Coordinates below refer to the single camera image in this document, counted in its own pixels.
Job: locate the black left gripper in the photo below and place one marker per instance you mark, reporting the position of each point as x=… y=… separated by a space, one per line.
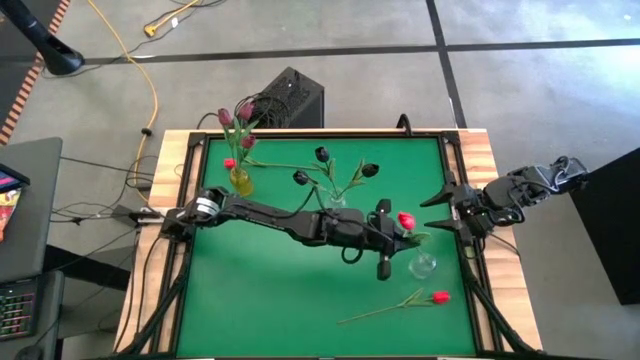
x=365 y=232

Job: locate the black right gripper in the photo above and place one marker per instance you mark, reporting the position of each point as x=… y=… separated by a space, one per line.
x=470 y=215

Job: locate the bright red artificial tulip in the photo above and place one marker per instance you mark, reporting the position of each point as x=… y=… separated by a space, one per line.
x=441 y=297
x=406 y=221
x=229 y=163

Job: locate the black artificial tulip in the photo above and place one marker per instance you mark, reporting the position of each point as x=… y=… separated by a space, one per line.
x=370 y=170
x=322 y=153
x=300 y=177

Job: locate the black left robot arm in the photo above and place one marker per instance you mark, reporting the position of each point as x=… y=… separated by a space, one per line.
x=270 y=217

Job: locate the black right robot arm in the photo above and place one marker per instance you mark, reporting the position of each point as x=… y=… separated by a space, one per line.
x=530 y=185

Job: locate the small smooth clear vase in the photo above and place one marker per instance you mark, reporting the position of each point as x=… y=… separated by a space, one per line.
x=422 y=267

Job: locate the ribbed clear glass vase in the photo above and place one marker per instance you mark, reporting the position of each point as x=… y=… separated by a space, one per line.
x=336 y=201

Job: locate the yellow glass vase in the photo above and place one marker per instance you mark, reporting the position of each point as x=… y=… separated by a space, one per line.
x=242 y=185

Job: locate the green table mat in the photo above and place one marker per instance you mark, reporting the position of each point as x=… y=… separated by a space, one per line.
x=280 y=300

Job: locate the large black cabinet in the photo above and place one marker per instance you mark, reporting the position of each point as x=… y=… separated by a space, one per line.
x=610 y=225

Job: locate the black perforated computer tower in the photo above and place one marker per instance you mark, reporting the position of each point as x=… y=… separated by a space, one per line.
x=295 y=95

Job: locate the black power adapter box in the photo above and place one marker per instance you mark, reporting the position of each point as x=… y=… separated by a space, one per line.
x=127 y=216

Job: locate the grey desk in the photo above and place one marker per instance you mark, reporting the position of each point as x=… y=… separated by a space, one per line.
x=35 y=210

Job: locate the black computer mouse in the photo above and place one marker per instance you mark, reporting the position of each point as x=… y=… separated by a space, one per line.
x=30 y=354

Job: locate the backlit keyboard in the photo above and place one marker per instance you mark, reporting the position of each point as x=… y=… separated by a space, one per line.
x=17 y=310

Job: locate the black pole base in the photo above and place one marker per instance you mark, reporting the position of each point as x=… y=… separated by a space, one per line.
x=57 y=55

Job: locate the colourful snack package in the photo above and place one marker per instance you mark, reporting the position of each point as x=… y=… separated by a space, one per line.
x=9 y=215

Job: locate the tablet with colourful screen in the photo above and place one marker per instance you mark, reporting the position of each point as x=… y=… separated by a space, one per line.
x=10 y=180

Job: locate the orange black striped tape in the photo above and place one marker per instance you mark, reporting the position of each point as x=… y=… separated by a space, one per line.
x=28 y=82

